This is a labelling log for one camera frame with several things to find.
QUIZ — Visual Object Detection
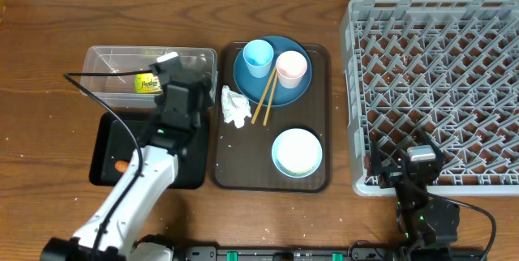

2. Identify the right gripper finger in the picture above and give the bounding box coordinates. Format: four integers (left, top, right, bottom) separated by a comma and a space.
370, 135, 382, 172
419, 130, 445, 160

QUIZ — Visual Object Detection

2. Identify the foil snack wrapper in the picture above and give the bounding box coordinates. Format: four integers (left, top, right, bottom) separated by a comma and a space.
135, 73, 162, 94

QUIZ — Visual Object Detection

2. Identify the white tissue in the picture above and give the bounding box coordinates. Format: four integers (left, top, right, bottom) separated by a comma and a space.
221, 85, 251, 129

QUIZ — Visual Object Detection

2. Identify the orange carrot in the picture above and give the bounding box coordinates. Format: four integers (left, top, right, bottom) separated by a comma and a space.
114, 160, 129, 173

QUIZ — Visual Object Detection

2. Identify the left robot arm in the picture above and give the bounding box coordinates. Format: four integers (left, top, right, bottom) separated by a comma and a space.
41, 70, 213, 260

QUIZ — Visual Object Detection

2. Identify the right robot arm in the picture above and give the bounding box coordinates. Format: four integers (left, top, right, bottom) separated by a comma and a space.
370, 131, 460, 260

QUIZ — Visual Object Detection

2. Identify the grey dishwasher rack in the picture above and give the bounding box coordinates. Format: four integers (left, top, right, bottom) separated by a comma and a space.
340, 0, 518, 196

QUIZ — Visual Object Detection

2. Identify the clear plastic bin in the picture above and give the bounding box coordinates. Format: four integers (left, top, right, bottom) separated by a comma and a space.
80, 45, 217, 109

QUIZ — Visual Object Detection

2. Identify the dark blue plate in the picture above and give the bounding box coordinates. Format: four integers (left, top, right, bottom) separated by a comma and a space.
234, 36, 313, 108

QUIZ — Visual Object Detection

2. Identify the light blue bowl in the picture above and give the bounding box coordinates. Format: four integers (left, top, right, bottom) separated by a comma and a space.
271, 128, 324, 178

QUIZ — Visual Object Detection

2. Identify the black tray bin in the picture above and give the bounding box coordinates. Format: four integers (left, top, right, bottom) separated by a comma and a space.
89, 113, 210, 190

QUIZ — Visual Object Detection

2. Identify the wooden chopstick left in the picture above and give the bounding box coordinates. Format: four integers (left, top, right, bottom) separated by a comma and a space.
251, 67, 276, 124

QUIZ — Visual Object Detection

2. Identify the wooden chopstick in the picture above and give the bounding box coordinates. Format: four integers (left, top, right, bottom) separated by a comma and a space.
251, 67, 276, 124
263, 68, 278, 126

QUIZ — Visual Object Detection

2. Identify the wooden chopstick right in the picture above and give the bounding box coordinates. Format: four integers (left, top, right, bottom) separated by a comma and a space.
263, 68, 278, 126

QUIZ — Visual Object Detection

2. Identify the brown serving tray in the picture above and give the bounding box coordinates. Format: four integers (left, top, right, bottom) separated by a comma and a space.
211, 36, 332, 193

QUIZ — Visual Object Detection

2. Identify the light blue cup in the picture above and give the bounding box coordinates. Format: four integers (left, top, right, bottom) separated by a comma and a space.
242, 39, 274, 78

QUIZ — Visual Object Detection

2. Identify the pink cup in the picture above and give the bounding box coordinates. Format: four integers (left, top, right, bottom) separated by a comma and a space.
276, 50, 308, 89

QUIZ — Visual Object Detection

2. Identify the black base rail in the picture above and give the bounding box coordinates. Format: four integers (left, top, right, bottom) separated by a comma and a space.
129, 234, 486, 261

